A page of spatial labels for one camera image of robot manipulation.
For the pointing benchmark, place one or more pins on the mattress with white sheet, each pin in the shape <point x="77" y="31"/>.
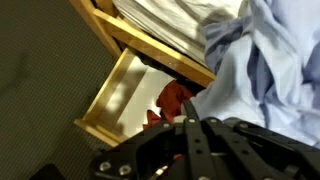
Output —
<point x="173" y="20"/>

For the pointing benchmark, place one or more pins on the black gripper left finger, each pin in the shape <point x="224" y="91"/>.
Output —
<point x="160" y="156"/>

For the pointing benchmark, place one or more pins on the blue shirt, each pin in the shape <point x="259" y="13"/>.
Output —
<point x="266" y="66"/>

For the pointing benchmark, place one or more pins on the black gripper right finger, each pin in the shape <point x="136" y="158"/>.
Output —
<point x="260" y="153"/>

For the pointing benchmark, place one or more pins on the red shirt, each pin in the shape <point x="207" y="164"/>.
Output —
<point x="171" y="98"/>

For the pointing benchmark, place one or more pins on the light wooden drawer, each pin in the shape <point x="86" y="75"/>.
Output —
<point x="100" y="100"/>

